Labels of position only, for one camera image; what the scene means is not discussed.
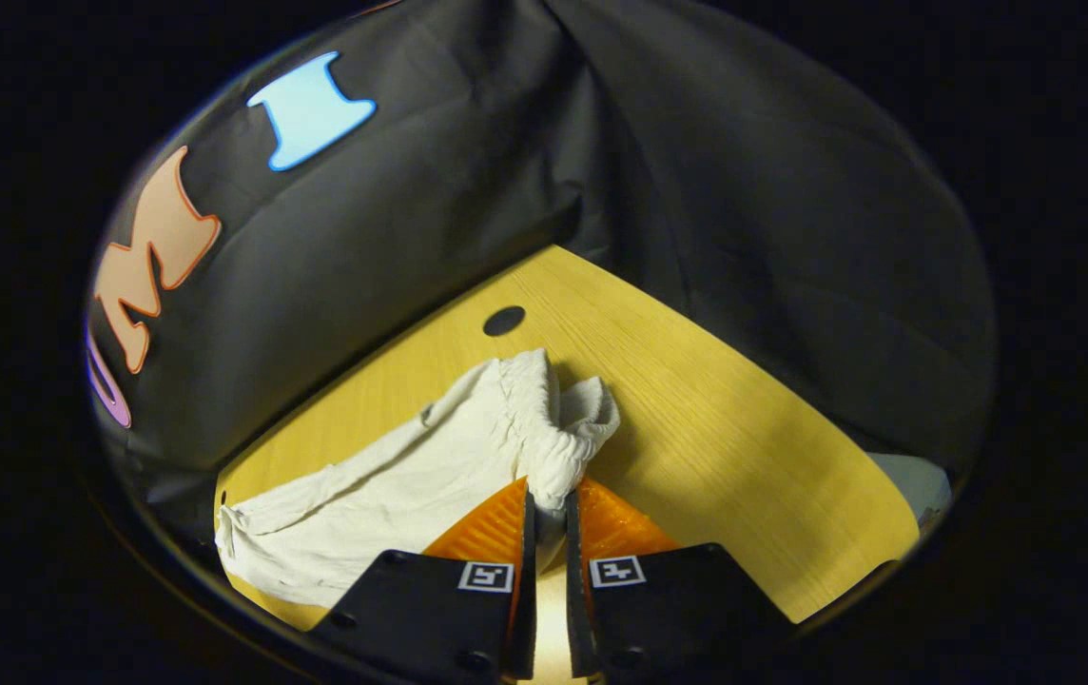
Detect white jeans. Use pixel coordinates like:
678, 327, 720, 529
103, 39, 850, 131
214, 348, 621, 610

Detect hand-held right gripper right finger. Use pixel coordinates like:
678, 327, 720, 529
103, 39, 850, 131
564, 478, 793, 682

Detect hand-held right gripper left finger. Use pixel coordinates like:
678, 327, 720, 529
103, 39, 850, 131
311, 478, 539, 682

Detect black backdrop cloth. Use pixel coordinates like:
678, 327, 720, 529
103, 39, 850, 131
86, 0, 997, 534

